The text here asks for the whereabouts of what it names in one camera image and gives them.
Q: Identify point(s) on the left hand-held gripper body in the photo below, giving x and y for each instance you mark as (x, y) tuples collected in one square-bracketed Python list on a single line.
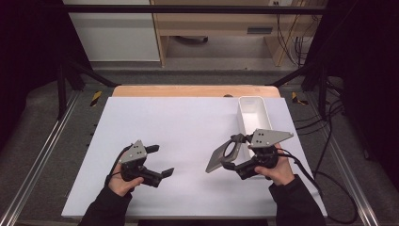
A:
[(138, 169)]

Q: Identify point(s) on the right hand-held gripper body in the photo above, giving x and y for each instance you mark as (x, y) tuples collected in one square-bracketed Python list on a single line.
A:
[(266, 155)]

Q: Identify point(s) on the patterned phone case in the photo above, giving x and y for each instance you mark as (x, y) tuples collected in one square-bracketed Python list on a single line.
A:
[(219, 158)]

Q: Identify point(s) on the white plastic bin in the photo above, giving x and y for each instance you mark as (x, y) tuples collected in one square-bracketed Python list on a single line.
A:
[(252, 116)]

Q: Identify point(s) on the person's right hand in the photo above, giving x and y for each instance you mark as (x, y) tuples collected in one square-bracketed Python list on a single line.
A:
[(280, 172)]

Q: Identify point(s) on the person's left hand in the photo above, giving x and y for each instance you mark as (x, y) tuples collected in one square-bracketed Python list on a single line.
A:
[(120, 185)]

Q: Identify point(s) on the white table cover board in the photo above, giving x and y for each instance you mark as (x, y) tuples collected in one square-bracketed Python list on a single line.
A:
[(188, 125)]

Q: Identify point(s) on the yellow black warning tape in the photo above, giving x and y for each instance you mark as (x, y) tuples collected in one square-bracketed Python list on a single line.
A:
[(295, 98), (96, 98)]

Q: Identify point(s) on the black metal stand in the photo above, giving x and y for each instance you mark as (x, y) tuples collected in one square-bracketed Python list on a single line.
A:
[(62, 91), (322, 91)]

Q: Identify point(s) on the light wooden desk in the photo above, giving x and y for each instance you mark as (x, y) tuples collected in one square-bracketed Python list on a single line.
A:
[(213, 22)]

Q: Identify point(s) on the white cabinet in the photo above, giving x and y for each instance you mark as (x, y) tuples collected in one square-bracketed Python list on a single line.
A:
[(116, 34)]

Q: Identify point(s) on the black curtain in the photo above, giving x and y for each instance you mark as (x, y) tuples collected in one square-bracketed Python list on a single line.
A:
[(370, 78), (31, 62)]

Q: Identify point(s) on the aluminium rail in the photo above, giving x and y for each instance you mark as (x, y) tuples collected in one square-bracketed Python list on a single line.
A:
[(351, 175), (34, 163)]

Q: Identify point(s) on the black horizontal frame bar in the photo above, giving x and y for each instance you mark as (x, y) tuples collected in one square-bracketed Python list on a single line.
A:
[(188, 8)]

